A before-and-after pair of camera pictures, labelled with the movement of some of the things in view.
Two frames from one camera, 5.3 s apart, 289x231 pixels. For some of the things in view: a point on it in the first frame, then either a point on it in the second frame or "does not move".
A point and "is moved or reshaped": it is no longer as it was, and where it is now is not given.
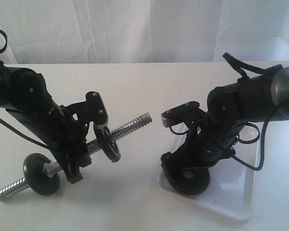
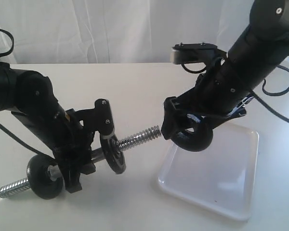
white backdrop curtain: x=40 y=32 does not move
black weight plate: x=37 y=180 is moved or reshaped
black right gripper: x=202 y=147 → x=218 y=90
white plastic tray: x=230 y=191 does not move
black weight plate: x=190 y=180 → x=190 y=132
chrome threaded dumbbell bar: x=52 y=167 → x=55 y=172
